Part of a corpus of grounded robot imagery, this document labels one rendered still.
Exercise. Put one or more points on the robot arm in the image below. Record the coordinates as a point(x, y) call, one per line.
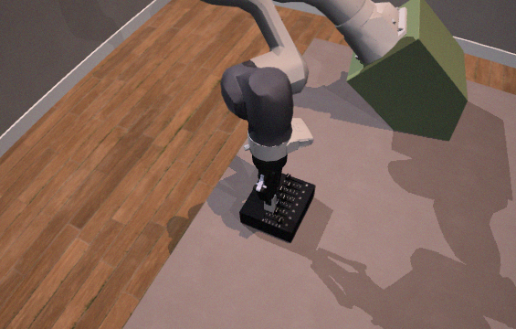
point(263, 96)

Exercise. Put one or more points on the black lighting desk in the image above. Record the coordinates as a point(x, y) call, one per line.
point(293, 201)

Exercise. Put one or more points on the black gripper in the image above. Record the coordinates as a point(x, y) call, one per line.
point(269, 174)

